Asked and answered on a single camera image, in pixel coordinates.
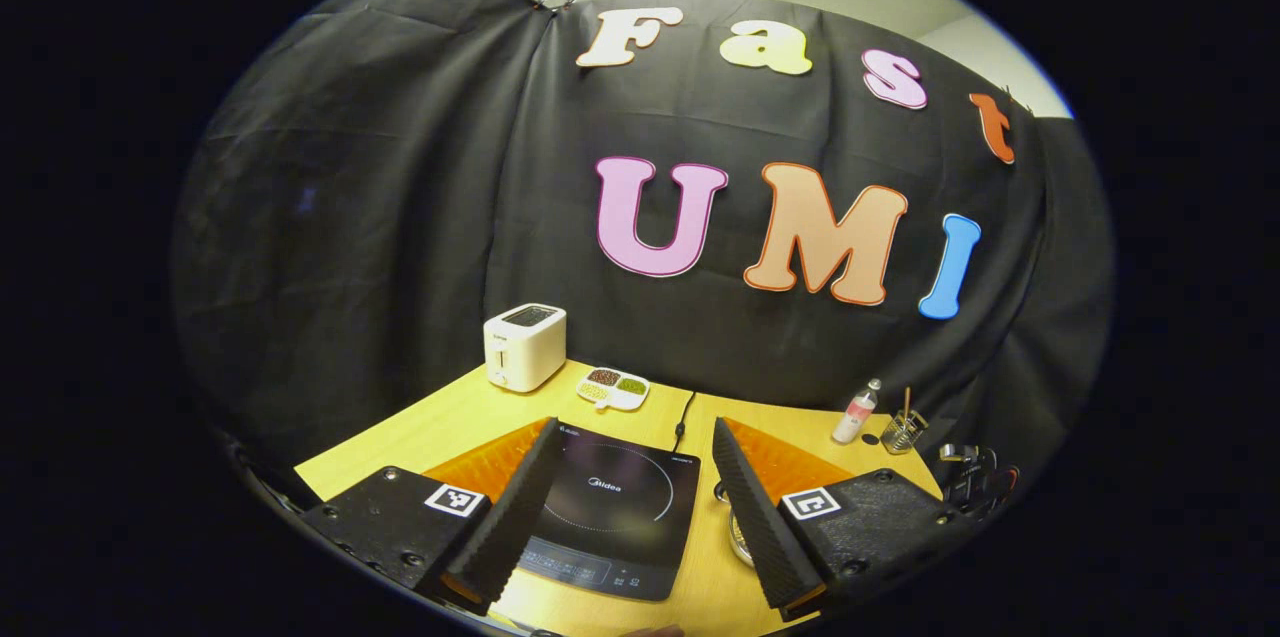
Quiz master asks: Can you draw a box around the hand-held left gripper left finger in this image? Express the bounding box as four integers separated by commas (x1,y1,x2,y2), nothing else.
300,417,563,616

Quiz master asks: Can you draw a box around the white toaster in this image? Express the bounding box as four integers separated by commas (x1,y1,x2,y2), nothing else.
483,303,568,393

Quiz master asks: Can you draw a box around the black backdrop cloth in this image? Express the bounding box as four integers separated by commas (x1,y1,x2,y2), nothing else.
170,0,1116,518

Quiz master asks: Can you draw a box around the white divided dish with beans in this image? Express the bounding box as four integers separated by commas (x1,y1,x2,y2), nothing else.
576,367,651,412

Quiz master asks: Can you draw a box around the small clear bottle pink label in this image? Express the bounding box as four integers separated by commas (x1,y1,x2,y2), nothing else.
832,378,883,445

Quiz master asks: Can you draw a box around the black induction cooktop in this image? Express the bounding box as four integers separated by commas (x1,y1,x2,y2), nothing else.
515,422,701,603

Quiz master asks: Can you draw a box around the wire mesh holder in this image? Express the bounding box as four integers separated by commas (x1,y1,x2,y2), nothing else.
881,407,930,455

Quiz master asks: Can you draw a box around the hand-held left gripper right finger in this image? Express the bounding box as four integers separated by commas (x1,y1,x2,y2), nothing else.
711,417,976,621

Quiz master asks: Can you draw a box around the stainless steel pot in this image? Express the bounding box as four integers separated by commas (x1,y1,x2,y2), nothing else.
714,480,757,568

